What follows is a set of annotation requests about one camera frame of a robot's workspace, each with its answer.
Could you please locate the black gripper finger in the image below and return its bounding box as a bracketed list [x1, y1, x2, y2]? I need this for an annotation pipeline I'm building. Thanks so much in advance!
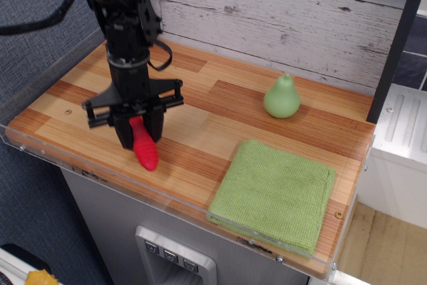
[113, 117, 133, 150]
[143, 110, 164, 143]

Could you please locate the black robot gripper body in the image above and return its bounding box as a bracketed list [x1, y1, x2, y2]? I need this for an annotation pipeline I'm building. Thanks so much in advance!
[82, 58, 183, 127]

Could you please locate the red handled metal fork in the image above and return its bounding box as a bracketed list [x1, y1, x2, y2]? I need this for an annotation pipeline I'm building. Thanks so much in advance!
[129, 116, 159, 172]

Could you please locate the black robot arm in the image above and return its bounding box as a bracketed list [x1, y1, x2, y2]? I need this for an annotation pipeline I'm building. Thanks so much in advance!
[83, 0, 183, 150]

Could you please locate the clear acrylic table guard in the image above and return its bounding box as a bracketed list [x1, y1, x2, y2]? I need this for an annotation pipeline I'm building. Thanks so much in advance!
[7, 43, 374, 278]

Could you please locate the grey toy fridge cabinet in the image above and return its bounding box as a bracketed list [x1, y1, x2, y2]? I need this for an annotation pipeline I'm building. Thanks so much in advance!
[63, 170, 309, 284]

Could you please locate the green toy pear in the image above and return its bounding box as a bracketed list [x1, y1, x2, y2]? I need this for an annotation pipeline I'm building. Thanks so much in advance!
[264, 73, 300, 119]

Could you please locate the silver dispenser panel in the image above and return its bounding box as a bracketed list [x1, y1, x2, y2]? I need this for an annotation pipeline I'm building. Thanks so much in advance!
[135, 226, 218, 284]

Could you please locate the green folded cloth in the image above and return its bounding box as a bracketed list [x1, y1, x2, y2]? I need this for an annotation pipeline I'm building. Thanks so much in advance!
[207, 140, 336, 255]

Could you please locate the yellow object at corner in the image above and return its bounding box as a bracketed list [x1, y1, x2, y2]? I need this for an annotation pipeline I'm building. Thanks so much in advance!
[24, 270, 60, 285]

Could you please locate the white and black left object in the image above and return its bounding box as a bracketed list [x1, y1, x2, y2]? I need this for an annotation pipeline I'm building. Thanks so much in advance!
[1, 244, 51, 284]

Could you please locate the white toy sink unit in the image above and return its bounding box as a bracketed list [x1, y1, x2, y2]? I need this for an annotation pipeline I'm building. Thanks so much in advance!
[356, 84, 426, 228]

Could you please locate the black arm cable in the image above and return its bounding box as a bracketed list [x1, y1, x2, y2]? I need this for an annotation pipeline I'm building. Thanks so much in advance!
[0, 0, 77, 36]

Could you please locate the dark right frame post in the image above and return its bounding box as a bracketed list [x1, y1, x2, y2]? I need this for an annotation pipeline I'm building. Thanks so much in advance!
[366, 0, 421, 124]

